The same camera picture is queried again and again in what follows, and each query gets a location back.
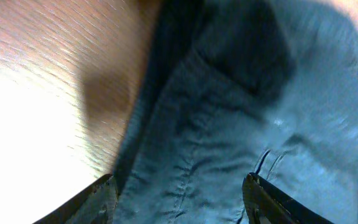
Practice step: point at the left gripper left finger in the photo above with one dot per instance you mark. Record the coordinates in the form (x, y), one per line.
(93, 205)

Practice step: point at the navy blue shorts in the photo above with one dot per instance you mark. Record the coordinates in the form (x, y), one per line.
(234, 87)

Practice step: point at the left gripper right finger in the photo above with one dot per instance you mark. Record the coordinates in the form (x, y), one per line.
(265, 203)

